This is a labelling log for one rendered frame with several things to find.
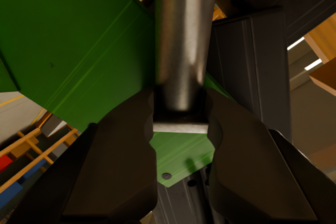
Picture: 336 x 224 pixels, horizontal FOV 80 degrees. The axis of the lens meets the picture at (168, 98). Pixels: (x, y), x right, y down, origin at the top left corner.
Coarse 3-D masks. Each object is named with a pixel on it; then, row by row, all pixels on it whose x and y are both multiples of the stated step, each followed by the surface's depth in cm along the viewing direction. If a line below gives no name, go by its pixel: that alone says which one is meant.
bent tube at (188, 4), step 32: (160, 0) 9; (192, 0) 9; (160, 32) 10; (192, 32) 10; (160, 64) 11; (192, 64) 10; (160, 96) 12; (192, 96) 12; (160, 128) 12; (192, 128) 12
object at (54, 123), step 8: (144, 0) 23; (152, 0) 23; (152, 8) 24; (48, 112) 32; (40, 120) 33; (48, 120) 33; (56, 120) 32; (40, 128) 34; (48, 128) 33; (56, 128) 34
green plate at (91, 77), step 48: (0, 0) 12; (48, 0) 12; (96, 0) 12; (0, 48) 14; (48, 48) 14; (96, 48) 14; (144, 48) 14; (48, 96) 16; (96, 96) 16; (192, 144) 18
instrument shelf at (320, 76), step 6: (330, 60) 61; (324, 66) 60; (330, 66) 58; (312, 72) 62; (318, 72) 60; (324, 72) 58; (330, 72) 56; (312, 78) 62; (318, 78) 58; (324, 78) 56; (330, 78) 54; (318, 84) 60; (324, 84) 54; (330, 84) 52; (330, 90) 53
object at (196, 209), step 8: (208, 168) 21; (192, 176) 21; (208, 176) 20; (192, 184) 19; (200, 184) 21; (208, 184) 19; (192, 192) 19; (200, 192) 21; (208, 192) 19; (192, 200) 20; (200, 200) 20; (208, 200) 19; (200, 208) 20; (200, 216) 20; (208, 216) 23; (216, 216) 19
